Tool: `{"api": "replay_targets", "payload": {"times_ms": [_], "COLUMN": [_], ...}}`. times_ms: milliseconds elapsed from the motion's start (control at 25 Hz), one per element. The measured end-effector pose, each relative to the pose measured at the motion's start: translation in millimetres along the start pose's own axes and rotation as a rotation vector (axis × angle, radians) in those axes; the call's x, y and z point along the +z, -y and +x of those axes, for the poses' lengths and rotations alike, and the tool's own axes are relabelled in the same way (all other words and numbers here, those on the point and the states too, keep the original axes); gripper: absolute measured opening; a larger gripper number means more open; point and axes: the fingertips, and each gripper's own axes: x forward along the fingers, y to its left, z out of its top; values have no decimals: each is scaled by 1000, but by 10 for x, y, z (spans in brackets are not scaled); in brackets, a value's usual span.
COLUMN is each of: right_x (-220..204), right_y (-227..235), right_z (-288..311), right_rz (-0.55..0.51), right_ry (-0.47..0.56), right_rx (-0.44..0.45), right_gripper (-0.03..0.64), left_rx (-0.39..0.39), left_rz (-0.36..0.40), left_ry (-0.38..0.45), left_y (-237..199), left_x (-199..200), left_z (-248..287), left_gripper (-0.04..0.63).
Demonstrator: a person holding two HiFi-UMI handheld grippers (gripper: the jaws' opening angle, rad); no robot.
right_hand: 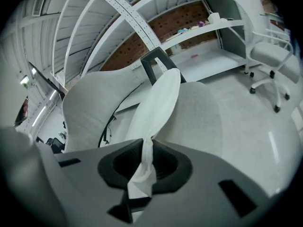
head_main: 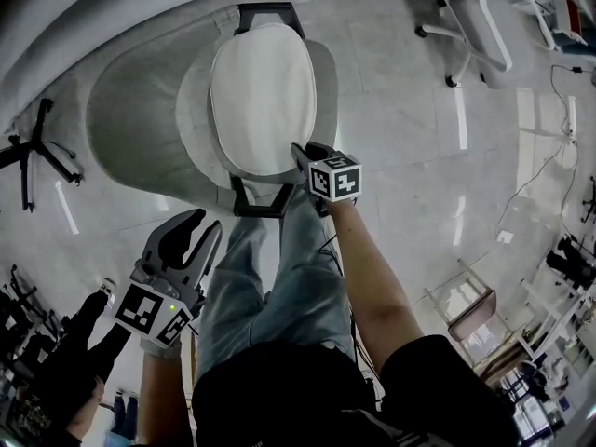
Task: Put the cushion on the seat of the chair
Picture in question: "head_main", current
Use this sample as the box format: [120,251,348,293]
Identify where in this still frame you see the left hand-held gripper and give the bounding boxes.
[113,208,224,350]

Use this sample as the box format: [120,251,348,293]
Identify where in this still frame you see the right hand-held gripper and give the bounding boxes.
[290,141,364,218]

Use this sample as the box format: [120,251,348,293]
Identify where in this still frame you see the white cushion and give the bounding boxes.
[207,24,319,179]

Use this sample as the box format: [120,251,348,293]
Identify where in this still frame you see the person's left forearm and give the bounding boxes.
[137,352,197,447]

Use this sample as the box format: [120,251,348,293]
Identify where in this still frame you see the person's right forearm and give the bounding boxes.
[325,196,423,373]

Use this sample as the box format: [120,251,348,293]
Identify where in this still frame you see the white office chair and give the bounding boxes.
[414,0,560,88]

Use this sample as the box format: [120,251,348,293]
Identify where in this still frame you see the pink seat folding chair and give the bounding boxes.
[422,257,509,368]

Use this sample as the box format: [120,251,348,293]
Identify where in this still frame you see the person's left hand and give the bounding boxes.
[139,334,183,361]

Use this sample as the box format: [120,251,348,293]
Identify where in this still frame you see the person's legs in jeans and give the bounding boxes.
[194,187,356,386]

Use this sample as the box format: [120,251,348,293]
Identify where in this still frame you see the black equipment stand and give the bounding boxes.
[0,263,53,372]

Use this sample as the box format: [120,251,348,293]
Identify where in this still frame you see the black tripod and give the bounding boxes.
[0,97,86,214]

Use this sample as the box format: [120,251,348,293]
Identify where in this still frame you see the person's black shirt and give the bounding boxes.
[191,332,521,447]

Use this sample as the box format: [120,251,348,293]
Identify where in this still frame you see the white power strip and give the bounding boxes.
[564,94,579,146]

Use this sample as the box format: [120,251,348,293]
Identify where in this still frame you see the black equipment on rack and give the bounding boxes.
[544,233,596,292]

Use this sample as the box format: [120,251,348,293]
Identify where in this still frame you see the white metal rack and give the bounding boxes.
[519,247,596,360]

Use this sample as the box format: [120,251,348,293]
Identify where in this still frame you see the red and white box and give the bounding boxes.
[552,0,590,47]

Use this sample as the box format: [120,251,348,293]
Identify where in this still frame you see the black floor cable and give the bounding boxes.
[494,64,586,246]

